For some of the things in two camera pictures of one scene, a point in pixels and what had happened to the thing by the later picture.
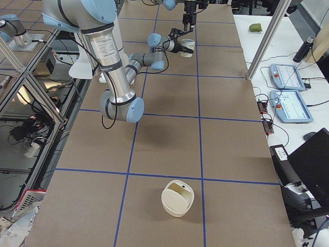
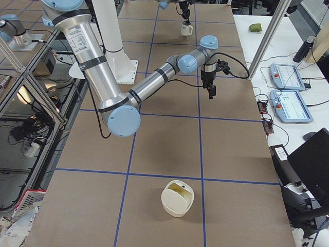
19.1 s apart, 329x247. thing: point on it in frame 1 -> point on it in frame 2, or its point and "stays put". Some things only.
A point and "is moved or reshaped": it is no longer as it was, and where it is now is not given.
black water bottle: [304, 49] stays put
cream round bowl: [177, 197] stays put
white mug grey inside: [189, 43] is moved or reshaped
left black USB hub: [262, 107] stays put
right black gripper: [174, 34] -> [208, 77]
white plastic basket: [30, 198] stays put
